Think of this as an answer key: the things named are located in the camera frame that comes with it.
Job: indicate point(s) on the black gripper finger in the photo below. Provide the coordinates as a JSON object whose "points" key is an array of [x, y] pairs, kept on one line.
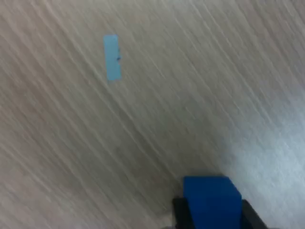
{"points": [[253, 219], [182, 214]]}

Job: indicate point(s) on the blue cube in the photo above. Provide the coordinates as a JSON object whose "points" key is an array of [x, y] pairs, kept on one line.
{"points": [[212, 202]]}

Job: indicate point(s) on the blue tape piece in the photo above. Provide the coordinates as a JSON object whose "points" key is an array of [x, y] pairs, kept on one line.
{"points": [[112, 57]]}

